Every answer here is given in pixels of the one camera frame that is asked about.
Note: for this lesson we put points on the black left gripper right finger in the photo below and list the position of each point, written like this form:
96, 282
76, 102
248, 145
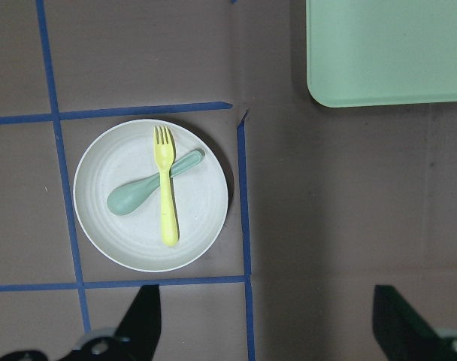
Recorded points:
403, 334

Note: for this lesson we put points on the white round plate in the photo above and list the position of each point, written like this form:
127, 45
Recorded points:
124, 155

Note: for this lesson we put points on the light green tray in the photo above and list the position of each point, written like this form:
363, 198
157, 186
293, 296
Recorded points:
367, 53

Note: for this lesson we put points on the teal plastic spoon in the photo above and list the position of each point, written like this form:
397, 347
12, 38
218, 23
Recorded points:
128, 197

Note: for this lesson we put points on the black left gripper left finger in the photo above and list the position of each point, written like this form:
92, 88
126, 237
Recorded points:
136, 337

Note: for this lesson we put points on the yellow plastic fork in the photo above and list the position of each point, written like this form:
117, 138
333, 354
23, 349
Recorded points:
164, 154

